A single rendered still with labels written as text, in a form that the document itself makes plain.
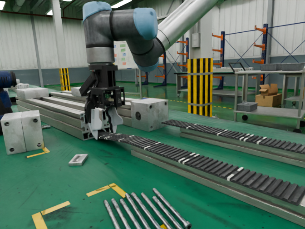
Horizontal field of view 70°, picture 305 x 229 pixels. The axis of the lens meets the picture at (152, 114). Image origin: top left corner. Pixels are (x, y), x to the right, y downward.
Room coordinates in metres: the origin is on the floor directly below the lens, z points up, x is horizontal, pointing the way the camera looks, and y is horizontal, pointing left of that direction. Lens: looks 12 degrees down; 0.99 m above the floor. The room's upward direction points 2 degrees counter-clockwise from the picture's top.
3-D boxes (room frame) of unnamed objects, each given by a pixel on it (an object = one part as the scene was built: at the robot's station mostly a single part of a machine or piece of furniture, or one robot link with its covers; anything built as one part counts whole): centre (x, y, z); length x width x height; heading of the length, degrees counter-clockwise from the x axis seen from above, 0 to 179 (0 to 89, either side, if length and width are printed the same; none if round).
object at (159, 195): (0.29, -0.02, 0.78); 0.11 x 0.01 x 0.01; 25
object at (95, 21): (0.62, 0.13, 1.10); 0.09 x 0.08 x 0.11; 79
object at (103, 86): (0.61, 0.13, 0.94); 0.09 x 0.08 x 0.12; 43
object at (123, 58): (6.64, 0.90, 0.97); 1.51 x 0.50 x 1.95; 58
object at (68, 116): (0.96, 0.45, 0.82); 0.80 x 0.10 x 0.09; 43
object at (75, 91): (1.09, 0.31, 0.87); 0.16 x 0.11 x 0.07; 43
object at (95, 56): (0.62, 0.13, 1.02); 0.08 x 0.08 x 0.05
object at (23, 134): (0.61, 0.36, 0.83); 0.11 x 0.10 x 0.10; 118
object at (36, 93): (1.14, 0.62, 0.87); 0.16 x 0.11 x 0.07; 43
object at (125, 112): (1.09, 0.31, 0.82); 0.80 x 0.10 x 0.09; 43
